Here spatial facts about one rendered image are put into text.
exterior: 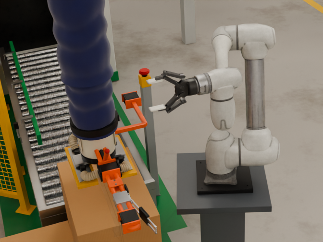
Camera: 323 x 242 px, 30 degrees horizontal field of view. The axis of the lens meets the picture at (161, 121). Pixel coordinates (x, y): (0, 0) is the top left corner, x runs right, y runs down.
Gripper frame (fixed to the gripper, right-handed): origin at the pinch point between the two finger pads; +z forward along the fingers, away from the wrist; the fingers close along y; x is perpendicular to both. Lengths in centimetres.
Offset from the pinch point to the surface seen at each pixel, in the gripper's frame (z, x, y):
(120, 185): 20.0, -12.4, 33.5
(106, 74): 14.3, 17.7, -4.8
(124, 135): -11, 117, 98
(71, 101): 31.2, 21.4, 7.1
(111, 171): 21.7, -3.0, 31.8
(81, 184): 34, 10, 45
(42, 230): 56, 52, 103
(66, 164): 36, 52, 63
